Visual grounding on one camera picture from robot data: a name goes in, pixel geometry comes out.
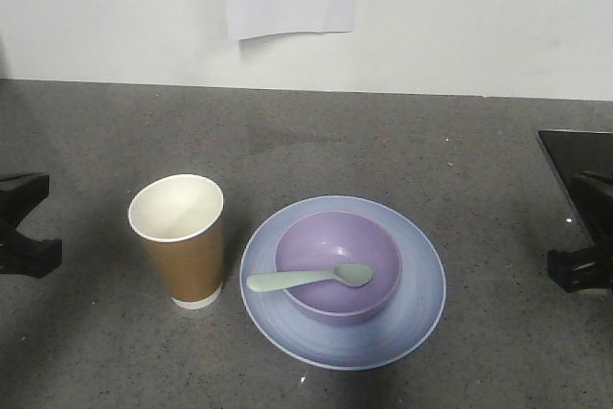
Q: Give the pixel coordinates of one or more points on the light blue plastic plate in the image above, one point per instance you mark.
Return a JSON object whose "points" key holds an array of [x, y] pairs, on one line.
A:
{"points": [[401, 327]]}

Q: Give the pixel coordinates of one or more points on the brown paper cup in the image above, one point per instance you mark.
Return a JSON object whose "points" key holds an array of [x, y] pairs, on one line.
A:
{"points": [[178, 218]]}

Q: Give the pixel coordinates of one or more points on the pale green plastic spoon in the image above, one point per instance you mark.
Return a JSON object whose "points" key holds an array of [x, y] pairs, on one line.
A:
{"points": [[349, 274]]}

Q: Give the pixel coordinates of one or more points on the black gas stove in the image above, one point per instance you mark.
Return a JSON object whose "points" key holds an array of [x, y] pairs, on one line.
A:
{"points": [[582, 161]]}

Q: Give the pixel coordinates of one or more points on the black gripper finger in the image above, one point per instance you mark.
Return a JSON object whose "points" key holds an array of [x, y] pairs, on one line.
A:
{"points": [[588, 268], [28, 257], [21, 193], [592, 194]]}

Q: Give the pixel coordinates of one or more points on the lilac plastic bowl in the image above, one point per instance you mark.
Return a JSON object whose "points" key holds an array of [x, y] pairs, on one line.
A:
{"points": [[325, 239]]}

